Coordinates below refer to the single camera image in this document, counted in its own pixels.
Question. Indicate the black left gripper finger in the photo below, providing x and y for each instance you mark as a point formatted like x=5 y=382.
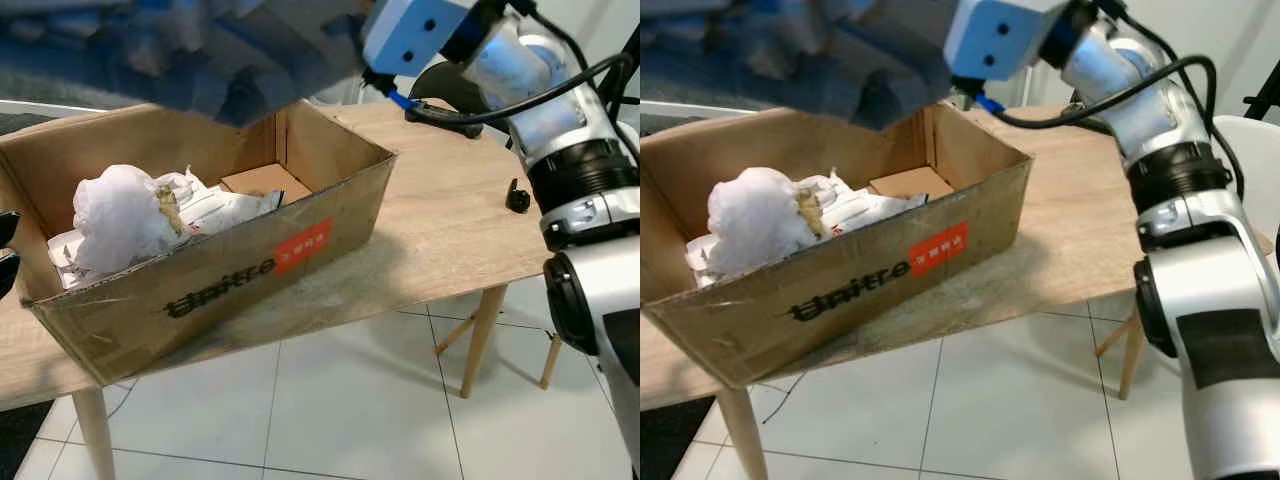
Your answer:
x=7 y=228
x=7 y=275

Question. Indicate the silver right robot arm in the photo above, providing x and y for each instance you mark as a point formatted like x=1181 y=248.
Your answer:
x=590 y=150
x=1200 y=260

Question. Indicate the white printed paper trash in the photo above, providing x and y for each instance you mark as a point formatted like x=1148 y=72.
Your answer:
x=865 y=212
x=225 y=210

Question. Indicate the white plastic bag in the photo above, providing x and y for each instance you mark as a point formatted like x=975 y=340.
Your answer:
x=755 y=218
x=120 y=215

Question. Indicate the brown crumpled wrapper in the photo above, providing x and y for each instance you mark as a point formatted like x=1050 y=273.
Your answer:
x=812 y=213
x=170 y=210

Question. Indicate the Unitree printed cardboard box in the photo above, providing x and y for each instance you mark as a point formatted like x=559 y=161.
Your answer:
x=230 y=275
x=870 y=280

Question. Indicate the light wooden table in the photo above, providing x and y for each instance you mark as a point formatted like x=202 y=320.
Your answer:
x=450 y=220
x=1080 y=230

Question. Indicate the small black object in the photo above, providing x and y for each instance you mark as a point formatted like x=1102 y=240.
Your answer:
x=517 y=195

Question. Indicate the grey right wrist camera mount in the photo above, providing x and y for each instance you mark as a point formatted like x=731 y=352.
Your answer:
x=1000 y=38
x=410 y=35

